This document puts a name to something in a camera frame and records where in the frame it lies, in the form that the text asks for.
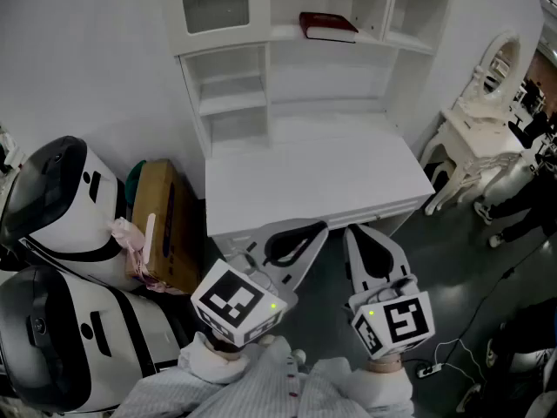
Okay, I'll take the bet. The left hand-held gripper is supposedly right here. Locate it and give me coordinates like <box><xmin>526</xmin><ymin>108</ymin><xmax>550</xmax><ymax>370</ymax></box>
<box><xmin>190</xmin><ymin>218</ymin><xmax>329</xmax><ymax>348</ymax></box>

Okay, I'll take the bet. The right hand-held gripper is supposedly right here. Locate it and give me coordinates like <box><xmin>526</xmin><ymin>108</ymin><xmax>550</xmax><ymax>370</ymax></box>
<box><xmin>343</xmin><ymin>224</ymin><xmax>436</xmax><ymax>361</ymax></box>

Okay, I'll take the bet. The dark red hardcover book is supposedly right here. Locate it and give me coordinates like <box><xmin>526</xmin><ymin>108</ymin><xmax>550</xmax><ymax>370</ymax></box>
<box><xmin>299</xmin><ymin>11</ymin><xmax>359</xmax><ymax>44</ymax></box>

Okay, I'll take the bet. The person's left forearm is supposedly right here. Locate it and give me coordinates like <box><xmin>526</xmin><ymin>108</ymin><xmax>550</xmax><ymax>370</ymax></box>
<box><xmin>176</xmin><ymin>331</ymin><xmax>258</xmax><ymax>387</ymax></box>

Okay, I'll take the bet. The person's right forearm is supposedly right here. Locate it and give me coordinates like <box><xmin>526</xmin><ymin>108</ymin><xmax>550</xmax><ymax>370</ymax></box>
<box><xmin>343</xmin><ymin>354</ymin><xmax>414</xmax><ymax>418</ymax></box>

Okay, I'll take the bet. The white desk with shelf hutch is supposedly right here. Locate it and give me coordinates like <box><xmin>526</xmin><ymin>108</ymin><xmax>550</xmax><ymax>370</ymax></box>
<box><xmin>167</xmin><ymin>0</ymin><xmax>457</xmax><ymax>265</ymax></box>

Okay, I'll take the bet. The white power strip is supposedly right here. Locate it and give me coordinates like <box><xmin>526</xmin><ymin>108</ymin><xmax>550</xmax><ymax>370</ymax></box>
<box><xmin>416</xmin><ymin>362</ymin><xmax>445</xmax><ymax>379</ymax></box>

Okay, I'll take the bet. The brown cardboard box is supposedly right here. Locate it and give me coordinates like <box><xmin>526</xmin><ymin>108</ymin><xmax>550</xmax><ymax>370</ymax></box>
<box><xmin>125</xmin><ymin>158</ymin><xmax>204</xmax><ymax>295</ymax></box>

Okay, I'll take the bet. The pink flat stick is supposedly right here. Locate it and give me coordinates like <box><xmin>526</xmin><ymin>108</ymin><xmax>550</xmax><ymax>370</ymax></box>
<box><xmin>146</xmin><ymin>213</ymin><xmax>157</xmax><ymax>266</ymax></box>

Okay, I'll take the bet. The person's white striped shirt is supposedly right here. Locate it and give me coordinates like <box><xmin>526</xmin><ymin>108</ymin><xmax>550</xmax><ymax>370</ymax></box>
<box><xmin>112</xmin><ymin>335</ymin><xmax>414</xmax><ymax>418</ymax></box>

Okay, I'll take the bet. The white ornate dressing table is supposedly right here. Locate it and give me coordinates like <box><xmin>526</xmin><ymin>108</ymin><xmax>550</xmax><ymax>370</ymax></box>
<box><xmin>419</xmin><ymin>98</ymin><xmax>530</xmax><ymax>217</ymax></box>

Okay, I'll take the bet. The pink fabric bundle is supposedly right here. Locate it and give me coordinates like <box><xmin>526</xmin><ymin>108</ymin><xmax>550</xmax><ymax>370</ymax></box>
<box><xmin>106</xmin><ymin>215</ymin><xmax>147</xmax><ymax>261</ymax></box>

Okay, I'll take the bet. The dark green round object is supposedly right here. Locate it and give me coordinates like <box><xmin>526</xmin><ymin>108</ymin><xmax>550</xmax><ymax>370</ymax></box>
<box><xmin>124</xmin><ymin>159</ymin><xmax>147</xmax><ymax>204</ymax></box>

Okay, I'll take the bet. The black office chair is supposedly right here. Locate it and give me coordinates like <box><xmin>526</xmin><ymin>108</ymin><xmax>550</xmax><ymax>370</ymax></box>
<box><xmin>507</xmin><ymin>110</ymin><xmax>552</xmax><ymax>150</ymax></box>

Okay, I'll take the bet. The white black service robot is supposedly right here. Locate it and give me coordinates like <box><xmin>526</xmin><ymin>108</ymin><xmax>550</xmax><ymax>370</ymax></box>
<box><xmin>0</xmin><ymin>264</ymin><xmax>184</xmax><ymax>415</ymax></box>
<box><xmin>0</xmin><ymin>135</ymin><xmax>145</xmax><ymax>293</ymax></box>

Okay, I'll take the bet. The white oval mirror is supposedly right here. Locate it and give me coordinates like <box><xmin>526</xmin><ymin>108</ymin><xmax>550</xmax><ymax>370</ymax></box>
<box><xmin>472</xmin><ymin>30</ymin><xmax>523</xmax><ymax>109</ymax></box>

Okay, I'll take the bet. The thin bracelet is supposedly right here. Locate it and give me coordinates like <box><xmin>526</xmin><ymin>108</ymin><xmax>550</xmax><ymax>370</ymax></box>
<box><xmin>367</xmin><ymin>359</ymin><xmax>404</xmax><ymax>372</ymax></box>

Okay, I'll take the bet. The black wrist strap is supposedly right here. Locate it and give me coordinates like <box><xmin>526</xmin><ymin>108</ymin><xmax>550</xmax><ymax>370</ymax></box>
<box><xmin>202</xmin><ymin>331</ymin><xmax>245</xmax><ymax>352</ymax></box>

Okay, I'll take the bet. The black cable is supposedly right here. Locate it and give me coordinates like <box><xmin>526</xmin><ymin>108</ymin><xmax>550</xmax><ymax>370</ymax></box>
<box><xmin>402</xmin><ymin>233</ymin><xmax>557</xmax><ymax>365</ymax></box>

